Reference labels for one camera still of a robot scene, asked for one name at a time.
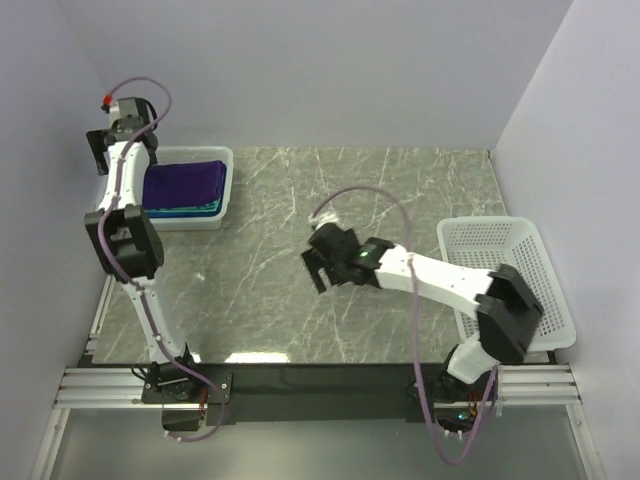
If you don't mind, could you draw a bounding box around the purple towel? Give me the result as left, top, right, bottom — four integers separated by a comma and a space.
142, 159, 225, 210

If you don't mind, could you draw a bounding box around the blue towel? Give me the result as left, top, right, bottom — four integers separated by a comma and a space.
147, 164, 229, 220

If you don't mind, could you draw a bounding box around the yellow teal patterned towel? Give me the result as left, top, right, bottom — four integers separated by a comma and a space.
146, 198, 222, 218

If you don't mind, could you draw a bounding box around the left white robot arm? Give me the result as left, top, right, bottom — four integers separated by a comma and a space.
84, 95, 201, 403

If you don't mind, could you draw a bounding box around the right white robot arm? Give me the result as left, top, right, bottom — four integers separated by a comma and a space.
301, 223, 544, 401

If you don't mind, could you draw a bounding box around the left white plastic basket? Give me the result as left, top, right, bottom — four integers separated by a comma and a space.
142, 146, 234, 231

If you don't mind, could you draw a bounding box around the white plastic basket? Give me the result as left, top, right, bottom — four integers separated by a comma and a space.
437, 216, 577, 352
142, 146, 234, 231

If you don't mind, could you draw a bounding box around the right white plastic basket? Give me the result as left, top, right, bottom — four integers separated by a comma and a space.
437, 216, 577, 352

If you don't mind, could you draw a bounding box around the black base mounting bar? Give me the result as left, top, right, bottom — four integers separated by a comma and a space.
141, 363, 424, 426

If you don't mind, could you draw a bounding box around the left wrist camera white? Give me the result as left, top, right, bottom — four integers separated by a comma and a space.
101, 94, 119, 115

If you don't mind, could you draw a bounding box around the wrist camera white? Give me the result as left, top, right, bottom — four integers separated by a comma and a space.
308, 210, 340, 230
101, 94, 119, 115

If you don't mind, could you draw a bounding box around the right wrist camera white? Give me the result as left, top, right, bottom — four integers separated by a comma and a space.
308, 210, 340, 230

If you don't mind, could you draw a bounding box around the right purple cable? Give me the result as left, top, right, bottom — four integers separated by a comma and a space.
309, 185, 501, 466

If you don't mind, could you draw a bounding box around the aluminium rail frame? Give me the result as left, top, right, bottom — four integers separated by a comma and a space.
29, 234, 584, 480

